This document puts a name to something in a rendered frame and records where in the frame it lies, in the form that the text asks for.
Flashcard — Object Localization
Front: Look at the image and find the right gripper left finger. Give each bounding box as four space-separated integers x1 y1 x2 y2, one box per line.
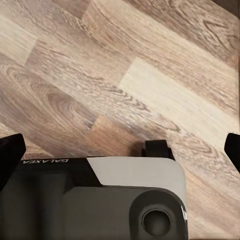
0 133 26 193

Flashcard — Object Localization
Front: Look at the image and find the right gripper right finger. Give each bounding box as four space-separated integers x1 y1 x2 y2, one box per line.
224 133 240 173

